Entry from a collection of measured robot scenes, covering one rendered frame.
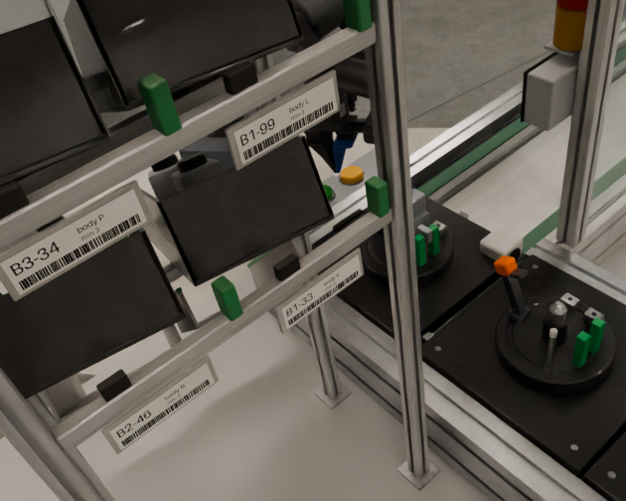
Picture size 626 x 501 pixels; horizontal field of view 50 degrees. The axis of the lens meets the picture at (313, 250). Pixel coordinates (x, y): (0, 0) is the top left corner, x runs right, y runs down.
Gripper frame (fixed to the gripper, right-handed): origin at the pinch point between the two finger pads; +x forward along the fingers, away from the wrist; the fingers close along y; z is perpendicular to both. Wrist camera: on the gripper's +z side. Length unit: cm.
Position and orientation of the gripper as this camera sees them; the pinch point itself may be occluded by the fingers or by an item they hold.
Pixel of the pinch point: (335, 153)
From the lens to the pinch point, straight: 102.8
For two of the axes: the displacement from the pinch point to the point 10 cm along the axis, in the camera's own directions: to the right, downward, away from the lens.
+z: 2.8, -6.8, 6.7
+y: -9.5, -0.9, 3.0
